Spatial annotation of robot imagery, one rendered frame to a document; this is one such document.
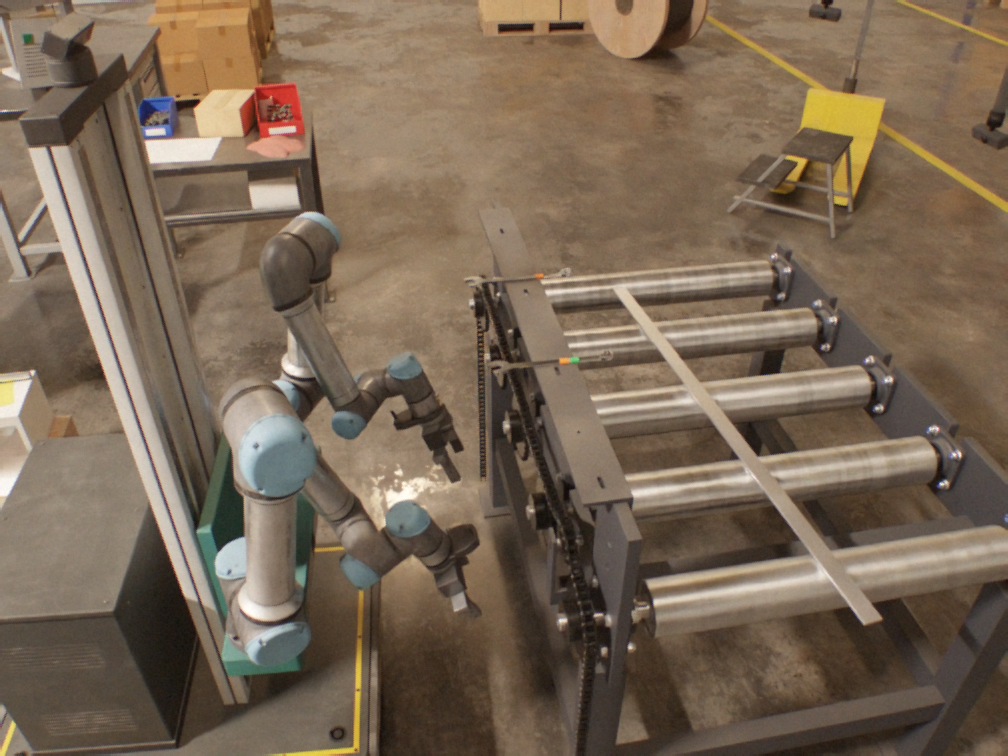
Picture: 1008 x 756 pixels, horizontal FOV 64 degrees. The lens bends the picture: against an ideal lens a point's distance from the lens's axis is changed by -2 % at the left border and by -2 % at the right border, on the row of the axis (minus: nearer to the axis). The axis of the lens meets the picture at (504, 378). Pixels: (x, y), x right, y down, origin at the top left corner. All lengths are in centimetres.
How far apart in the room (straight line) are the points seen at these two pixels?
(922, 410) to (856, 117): 452
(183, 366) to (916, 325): 354
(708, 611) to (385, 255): 339
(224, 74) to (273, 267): 549
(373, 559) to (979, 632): 139
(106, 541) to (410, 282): 274
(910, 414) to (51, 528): 206
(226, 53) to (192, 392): 550
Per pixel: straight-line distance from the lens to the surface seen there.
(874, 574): 180
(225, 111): 431
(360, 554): 162
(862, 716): 230
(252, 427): 132
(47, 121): 137
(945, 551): 189
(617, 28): 846
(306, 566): 195
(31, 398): 321
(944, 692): 240
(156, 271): 174
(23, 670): 207
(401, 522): 158
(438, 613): 274
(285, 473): 133
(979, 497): 216
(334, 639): 232
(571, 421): 157
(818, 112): 663
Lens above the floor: 216
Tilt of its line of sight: 36 degrees down
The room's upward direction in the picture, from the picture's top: straight up
